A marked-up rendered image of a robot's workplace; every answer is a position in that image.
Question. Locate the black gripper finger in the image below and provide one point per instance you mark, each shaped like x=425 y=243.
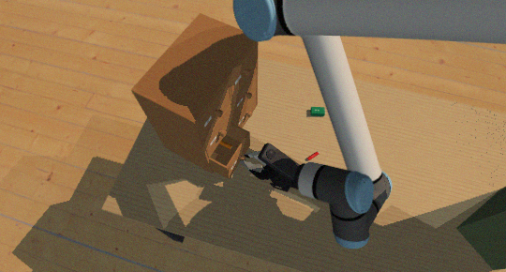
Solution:
x=254 y=155
x=256 y=169

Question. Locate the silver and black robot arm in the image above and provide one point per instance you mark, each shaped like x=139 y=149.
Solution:
x=353 y=199

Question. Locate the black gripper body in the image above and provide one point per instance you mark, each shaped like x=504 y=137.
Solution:
x=280 y=180

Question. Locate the brown wooden chest of drawers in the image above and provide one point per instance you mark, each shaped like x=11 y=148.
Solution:
x=183 y=81

